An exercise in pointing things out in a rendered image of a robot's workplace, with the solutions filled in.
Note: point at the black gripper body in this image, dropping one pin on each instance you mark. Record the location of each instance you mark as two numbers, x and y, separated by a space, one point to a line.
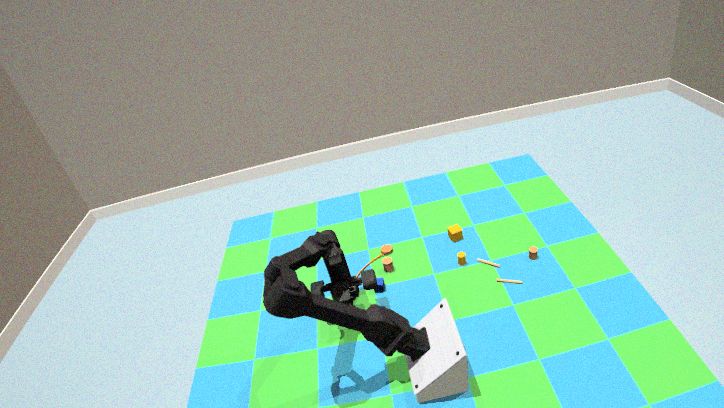
368 279

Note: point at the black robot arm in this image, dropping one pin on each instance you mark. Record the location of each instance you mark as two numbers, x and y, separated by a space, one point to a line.
288 298

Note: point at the blue cube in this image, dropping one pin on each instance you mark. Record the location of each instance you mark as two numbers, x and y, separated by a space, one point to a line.
381 285

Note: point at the yellow cube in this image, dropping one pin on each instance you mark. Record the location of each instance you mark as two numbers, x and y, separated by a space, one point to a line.
455 233

